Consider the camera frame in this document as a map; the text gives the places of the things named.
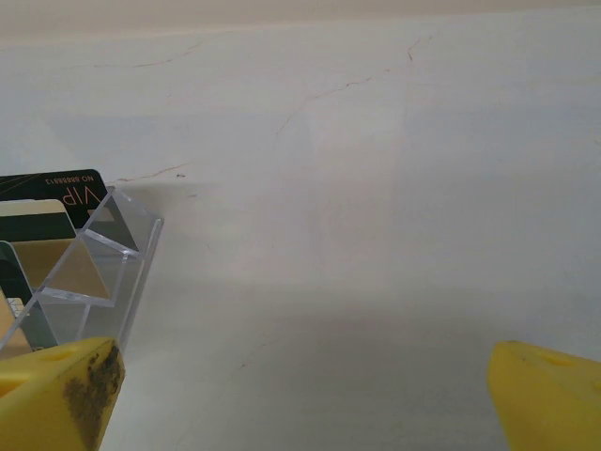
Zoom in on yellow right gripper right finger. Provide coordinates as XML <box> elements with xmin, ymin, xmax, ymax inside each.
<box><xmin>486</xmin><ymin>341</ymin><xmax>601</xmax><ymax>451</ymax></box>

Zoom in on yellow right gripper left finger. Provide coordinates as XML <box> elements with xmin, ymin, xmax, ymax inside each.
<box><xmin>0</xmin><ymin>336</ymin><xmax>127</xmax><ymax>451</ymax></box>

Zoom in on dark green chip card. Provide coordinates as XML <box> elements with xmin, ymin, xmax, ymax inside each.
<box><xmin>0</xmin><ymin>240</ymin><xmax>60</xmax><ymax>352</ymax></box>

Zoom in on black VIP card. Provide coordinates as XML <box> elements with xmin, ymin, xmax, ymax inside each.
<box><xmin>0</xmin><ymin>168</ymin><xmax>108</xmax><ymax>227</ymax></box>

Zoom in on plain gold card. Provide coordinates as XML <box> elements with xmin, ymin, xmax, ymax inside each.
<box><xmin>8</xmin><ymin>234</ymin><xmax>115</xmax><ymax>302</ymax></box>

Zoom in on clear acrylic card stand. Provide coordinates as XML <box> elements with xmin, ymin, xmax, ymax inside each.
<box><xmin>0</xmin><ymin>185</ymin><xmax>165</xmax><ymax>354</ymax></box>

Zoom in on gold card with dark stripe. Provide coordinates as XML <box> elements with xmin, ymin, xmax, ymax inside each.
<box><xmin>0</xmin><ymin>197</ymin><xmax>79</xmax><ymax>243</ymax></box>

